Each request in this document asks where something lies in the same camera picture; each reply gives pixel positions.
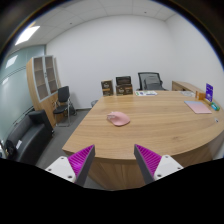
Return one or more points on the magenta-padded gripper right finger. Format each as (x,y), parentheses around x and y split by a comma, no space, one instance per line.
(150,160)

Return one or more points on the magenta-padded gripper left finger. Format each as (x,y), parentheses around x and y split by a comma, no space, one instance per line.
(80,159)

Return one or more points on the pink computer mouse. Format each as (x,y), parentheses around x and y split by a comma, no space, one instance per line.
(118,119)

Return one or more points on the pink and blue mouse pad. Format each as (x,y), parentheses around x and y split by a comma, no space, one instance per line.
(198,107)

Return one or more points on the black leather sofa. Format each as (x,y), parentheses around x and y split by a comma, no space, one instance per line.
(28,136)

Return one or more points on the white leaflet with coloured print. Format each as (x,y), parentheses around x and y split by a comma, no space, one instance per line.
(145,93)

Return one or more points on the black visitor chair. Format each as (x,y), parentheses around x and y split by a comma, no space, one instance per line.
(63,94)

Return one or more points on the wide brown cardboard box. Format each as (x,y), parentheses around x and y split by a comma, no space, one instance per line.
(124,90)

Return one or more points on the tall brown cardboard box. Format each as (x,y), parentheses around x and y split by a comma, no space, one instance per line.
(107,88)

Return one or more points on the grey backpack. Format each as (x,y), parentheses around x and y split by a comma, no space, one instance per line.
(154,83)

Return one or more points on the wooden shelf cabinet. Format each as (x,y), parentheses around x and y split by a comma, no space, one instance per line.
(38,93)

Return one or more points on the black mesh office chair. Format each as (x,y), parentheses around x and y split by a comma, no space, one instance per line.
(146,80)

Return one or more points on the wooden side desk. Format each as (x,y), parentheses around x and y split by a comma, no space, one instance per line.
(183,86)

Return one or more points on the orange box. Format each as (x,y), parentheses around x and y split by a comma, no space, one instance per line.
(200,96)

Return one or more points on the green packet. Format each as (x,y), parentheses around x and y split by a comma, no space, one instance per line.
(215,106)

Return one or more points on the black cardboard box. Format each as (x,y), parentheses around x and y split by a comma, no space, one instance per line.
(123,80)

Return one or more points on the purple pouch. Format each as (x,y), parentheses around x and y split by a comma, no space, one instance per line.
(209,92)

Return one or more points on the ceiling light panel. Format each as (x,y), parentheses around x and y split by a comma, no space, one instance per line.
(26,35)

